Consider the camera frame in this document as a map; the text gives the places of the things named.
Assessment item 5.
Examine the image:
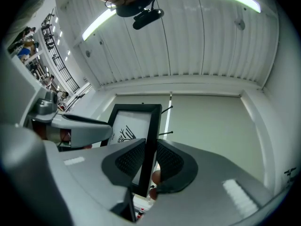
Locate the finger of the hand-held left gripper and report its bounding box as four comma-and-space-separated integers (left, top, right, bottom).
50, 113, 113, 150

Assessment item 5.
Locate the black coat stand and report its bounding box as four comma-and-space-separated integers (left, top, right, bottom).
141, 101, 174, 137

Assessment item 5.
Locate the black wire grid partition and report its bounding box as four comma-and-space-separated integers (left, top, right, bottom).
41, 14, 80, 91

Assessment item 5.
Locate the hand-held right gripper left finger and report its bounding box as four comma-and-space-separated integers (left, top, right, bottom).
0, 126, 146, 226

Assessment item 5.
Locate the person's beige shirt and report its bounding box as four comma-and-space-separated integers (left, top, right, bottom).
4, 0, 52, 40

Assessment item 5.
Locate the round ceiling sensor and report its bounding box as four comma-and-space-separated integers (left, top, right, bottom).
234, 19, 246, 31

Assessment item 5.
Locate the black picture frame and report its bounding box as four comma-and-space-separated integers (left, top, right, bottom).
100, 104, 163, 223

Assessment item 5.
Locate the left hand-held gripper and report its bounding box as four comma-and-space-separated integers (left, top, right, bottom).
0, 47, 64, 142

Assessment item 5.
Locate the black head camera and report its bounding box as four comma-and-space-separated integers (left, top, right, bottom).
132, 8, 165, 30

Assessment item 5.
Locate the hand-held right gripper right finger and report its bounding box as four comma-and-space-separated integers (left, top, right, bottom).
137, 139, 290, 226

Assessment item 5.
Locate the person's right hand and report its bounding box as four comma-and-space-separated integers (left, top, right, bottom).
150, 170, 162, 200

